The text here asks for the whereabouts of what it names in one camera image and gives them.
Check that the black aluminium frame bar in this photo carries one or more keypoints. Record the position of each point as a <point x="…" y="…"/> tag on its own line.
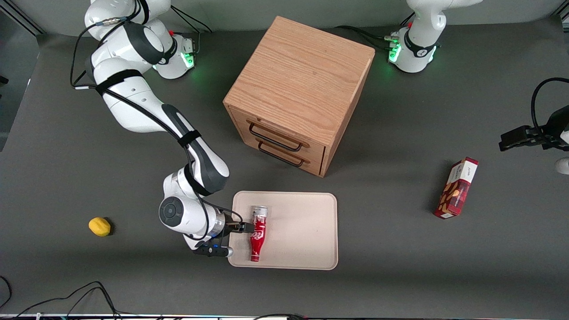
<point x="22" y="18"/>

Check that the beige plastic tray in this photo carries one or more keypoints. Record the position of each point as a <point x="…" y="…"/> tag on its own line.
<point x="302" y="231"/>

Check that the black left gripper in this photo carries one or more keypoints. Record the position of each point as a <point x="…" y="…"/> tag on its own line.
<point x="552" y="129"/>

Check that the red snack box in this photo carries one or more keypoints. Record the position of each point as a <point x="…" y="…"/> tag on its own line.
<point x="458" y="189"/>

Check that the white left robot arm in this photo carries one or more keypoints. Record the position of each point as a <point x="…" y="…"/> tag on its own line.
<point x="418" y="49"/>

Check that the red coke bottle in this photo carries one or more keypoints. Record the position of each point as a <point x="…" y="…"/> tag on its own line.
<point x="258" y="235"/>

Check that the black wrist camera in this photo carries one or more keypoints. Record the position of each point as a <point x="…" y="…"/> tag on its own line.
<point x="213" y="250"/>

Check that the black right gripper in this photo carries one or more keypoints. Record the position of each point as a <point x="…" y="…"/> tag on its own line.
<point x="233" y="226"/>

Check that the yellow lemon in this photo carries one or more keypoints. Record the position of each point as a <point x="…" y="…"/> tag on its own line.
<point x="99" y="226"/>

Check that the wooden drawer cabinet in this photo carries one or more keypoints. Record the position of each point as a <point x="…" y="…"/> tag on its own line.
<point x="302" y="75"/>

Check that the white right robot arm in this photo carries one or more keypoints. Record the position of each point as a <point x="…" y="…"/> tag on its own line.
<point x="129" y="102"/>

